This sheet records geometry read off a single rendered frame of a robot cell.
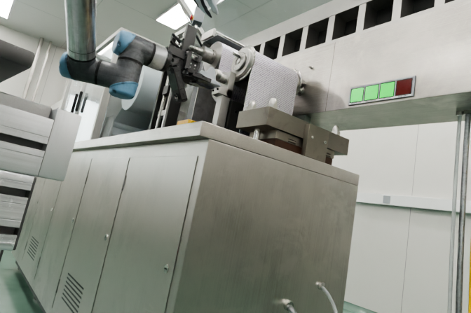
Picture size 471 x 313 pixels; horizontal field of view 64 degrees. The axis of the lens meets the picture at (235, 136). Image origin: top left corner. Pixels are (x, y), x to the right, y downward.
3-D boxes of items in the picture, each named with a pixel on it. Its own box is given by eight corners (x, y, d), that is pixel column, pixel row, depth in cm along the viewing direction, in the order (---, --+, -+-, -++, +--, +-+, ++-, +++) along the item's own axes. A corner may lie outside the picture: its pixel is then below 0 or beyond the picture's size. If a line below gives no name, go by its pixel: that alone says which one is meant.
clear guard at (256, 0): (169, -18, 228) (170, -18, 228) (215, 53, 245) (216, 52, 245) (294, -125, 143) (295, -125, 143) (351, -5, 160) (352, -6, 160)
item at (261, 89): (241, 118, 137) (250, 71, 141) (287, 136, 150) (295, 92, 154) (242, 118, 137) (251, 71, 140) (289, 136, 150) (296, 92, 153)
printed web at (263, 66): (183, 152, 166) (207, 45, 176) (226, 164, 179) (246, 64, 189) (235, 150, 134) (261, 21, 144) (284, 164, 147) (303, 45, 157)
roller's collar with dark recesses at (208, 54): (195, 60, 167) (198, 47, 168) (207, 65, 170) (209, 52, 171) (203, 57, 162) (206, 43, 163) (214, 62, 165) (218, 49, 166)
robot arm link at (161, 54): (153, 63, 113) (141, 68, 120) (166, 68, 116) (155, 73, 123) (158, 40, 115) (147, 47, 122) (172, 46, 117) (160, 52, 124)
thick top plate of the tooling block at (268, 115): (235, 127, 130) (239, 110, 131) (314, 155, 152) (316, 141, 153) (265, 124, 117) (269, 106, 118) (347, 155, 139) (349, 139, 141)
